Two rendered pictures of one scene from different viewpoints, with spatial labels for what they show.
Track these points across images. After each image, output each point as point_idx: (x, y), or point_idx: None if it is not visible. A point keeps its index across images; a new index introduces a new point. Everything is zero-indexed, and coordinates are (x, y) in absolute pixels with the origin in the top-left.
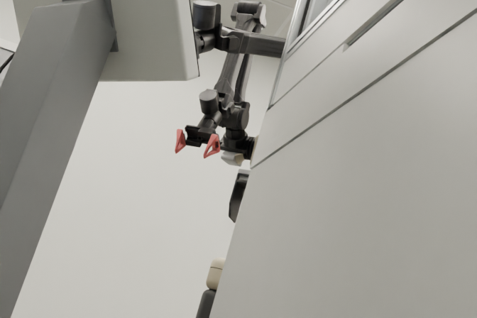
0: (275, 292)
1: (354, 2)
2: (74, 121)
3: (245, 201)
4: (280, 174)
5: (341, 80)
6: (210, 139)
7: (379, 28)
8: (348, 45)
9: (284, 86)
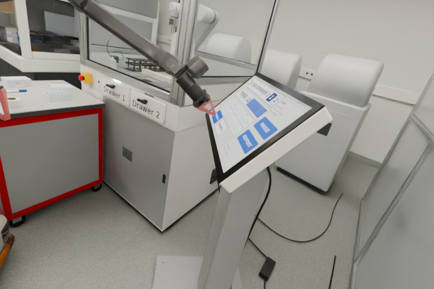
0: (207, 157)
1: (224, 88)
2: None
3: (178, 143)
4: (201, 133)
5: None
6: (4, 97)
7: None
8: (221, 99)
9: (192, 100)
